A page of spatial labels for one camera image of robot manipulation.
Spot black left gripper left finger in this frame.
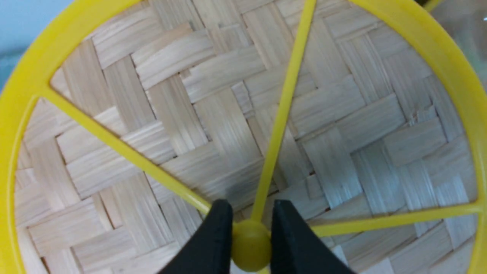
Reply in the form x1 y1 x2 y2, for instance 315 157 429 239
158 199 233 274

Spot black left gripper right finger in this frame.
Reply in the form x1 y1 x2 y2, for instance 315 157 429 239
270 199 354 274

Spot yellow woven steamer lid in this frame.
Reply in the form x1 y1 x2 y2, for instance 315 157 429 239
1 0 486 274

